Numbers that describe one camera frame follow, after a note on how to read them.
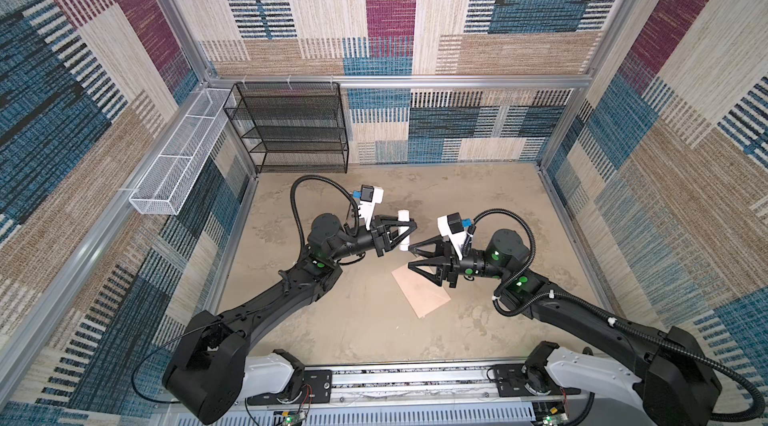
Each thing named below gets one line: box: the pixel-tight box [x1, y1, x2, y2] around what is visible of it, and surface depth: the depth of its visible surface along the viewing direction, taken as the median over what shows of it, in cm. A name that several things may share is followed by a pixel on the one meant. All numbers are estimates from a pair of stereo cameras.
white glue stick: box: [398, 210, 411, 252], surface depth 67 cm
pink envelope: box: [391, 265, 451, 319], surface depth 89 cm
